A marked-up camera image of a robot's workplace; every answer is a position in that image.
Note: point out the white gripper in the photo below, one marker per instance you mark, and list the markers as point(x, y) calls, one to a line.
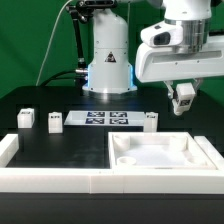
point(158, 60)

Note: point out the white square tabletop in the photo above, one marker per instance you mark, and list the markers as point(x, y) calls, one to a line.
point(159, 150)

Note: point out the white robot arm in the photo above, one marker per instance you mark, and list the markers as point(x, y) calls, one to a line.
point(177, 48)

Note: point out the white marker tag sheet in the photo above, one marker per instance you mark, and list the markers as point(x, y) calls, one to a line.
point(105, 118)

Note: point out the white U-shaped fence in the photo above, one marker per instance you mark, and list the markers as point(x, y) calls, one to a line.
point(94, 181)

